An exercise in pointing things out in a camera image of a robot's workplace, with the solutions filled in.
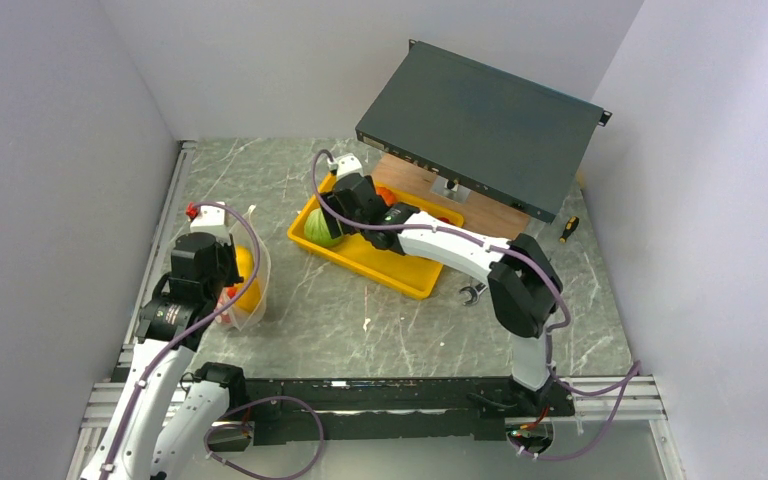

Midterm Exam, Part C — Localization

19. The green cabbage toy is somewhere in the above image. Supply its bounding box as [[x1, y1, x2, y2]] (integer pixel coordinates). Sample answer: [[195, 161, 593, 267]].
[[303, 208, 343, 248]]

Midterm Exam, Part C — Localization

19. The orange mango toy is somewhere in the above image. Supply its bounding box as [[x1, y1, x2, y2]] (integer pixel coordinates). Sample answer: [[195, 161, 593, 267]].
[[232, 245, 262, 314]]

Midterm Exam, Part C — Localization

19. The clear zip top bag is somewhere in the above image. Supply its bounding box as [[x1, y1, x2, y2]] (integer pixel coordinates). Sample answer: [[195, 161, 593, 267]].
[[214, 204, 272, 330]]

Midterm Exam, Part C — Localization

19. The red apple toy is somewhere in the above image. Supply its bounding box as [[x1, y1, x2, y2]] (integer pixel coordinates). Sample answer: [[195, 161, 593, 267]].
[[215, 287, 237, 327]]

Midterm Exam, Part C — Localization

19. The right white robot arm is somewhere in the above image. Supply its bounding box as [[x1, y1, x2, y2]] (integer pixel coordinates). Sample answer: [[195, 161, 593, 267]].
[[316, 173, 562, 415]]

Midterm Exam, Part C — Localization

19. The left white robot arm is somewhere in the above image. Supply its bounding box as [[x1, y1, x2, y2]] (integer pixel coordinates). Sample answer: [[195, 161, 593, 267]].
[[80, 230, 248, 479]]

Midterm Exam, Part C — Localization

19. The orange pumpkin toy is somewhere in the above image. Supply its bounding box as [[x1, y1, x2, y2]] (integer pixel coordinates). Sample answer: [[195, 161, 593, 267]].
[[376, 186, 397, 207]]

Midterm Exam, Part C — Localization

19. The yellow plastic tray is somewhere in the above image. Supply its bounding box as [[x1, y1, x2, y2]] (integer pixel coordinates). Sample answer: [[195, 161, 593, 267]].
[[287, 197, 443, 300]]

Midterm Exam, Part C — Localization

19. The brown wooden board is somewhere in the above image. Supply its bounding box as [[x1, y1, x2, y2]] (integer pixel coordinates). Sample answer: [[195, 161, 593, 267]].
[[371, 154, 531, 239]]

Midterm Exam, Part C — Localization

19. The silver open end wrench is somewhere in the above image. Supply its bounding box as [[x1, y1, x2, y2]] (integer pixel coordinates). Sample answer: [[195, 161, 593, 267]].
[[459, 283, 487, 306]]

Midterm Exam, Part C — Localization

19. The dark grey rack device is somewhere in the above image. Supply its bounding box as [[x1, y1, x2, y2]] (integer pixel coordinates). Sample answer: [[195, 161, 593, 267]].
[[355, 40, 612, 223]]

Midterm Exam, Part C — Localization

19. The black yellow screwdriver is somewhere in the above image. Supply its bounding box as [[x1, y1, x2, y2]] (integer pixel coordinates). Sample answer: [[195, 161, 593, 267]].
[[559, 216, 580, 243]]

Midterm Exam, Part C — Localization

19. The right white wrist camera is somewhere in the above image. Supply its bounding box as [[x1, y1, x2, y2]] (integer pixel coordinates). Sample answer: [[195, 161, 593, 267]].
[[329, 154, 364, 180]]

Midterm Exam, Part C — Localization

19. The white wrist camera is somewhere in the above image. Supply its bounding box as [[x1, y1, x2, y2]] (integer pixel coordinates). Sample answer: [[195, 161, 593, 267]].
[[185, 203, 229, 238], [329, 154, 364, 180]]

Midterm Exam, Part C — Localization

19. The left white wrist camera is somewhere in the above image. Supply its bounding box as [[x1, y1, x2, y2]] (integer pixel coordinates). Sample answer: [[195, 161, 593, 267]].
[[185, 203, 229, 238]]

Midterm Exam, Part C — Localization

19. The aluminium frame rail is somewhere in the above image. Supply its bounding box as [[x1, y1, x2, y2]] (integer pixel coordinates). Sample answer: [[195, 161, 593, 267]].
[[65, 139, 687, 480]]

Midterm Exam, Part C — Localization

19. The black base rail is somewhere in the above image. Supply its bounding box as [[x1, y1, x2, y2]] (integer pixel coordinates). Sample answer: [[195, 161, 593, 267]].
[[210, 376, 575, 451]]

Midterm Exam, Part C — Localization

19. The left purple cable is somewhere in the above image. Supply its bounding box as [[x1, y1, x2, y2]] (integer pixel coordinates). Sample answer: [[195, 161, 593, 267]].
[[99, 202, 327, 480]]

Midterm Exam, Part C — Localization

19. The purple cable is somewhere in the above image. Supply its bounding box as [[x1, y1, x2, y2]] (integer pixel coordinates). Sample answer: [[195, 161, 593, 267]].
[[311, 149, 642, 464], [99, 202, 327, 480]]

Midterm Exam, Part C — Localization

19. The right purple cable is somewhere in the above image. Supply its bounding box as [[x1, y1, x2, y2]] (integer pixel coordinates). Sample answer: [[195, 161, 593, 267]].
[[311, 149, 642, 464]]

